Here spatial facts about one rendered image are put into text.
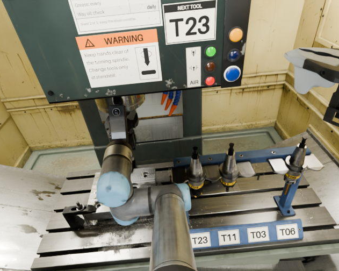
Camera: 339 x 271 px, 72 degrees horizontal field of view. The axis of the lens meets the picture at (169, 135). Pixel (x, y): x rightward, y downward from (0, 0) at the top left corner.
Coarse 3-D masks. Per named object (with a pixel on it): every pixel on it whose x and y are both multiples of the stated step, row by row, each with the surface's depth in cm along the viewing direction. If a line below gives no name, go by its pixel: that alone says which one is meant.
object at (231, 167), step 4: (228, 156) 71; (232, 156) 71; (224, 160) 74; (228, 160) 72; (232, 160) 71; (224, 164) 74; (228, 164) 72; (232, 164) 72; (224, 168) 74; (228, 168) 73; (232, 168) 73; (228, 172) 74; (232, 172) 74
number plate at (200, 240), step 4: (204, 232) 87; (208, 232) 87; (192, 236) 87; (196, 236) 87; (200, 236) 87; (204, 236) 87; (208, 236) 87; (192, 240) 87; (196, 240) 87; (200, 240) 87; (204, 240) 87; (208, 240) 87; (192, 244) 87; (196, 244) 87; (200, 244) 87; (204, 244) 87; (208, 244) 87
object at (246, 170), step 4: (248, 160) 79; (236, 164) 78; (240, 164) 78; (244, 164) 78; (248, 164) 78; (240, 168) 76; (244, 168) 76; (248, 168) 76; (252, 168) 76; (240, 172) 75; (244, 172) 75; (248, 172) 75; (252, 172) 75; (244, 176) 74; (248, 176) 74; (252, 176) 74
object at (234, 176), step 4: (220, 168) 76; (236, 168) 75; (220, 172) 75; (224, 172) 74; (236, 172) 74; (224, 176) 75; (228, 176) 75; (232, 176) 74; (236, 176) 75; (232, 180) 75
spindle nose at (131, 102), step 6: (126, 96) 67; (132, 96) 68; (138, 96) 70; (144, 96) 73; (96, 102) 71; (102, 102) 68; (108, 102) 67; (114, 102) 67; (120, 102) 67; (126, 102) 68; (132, 102) 69; (138, 102) 71; (102, 108) 70; (126, 108) 69; (132, 108) 70
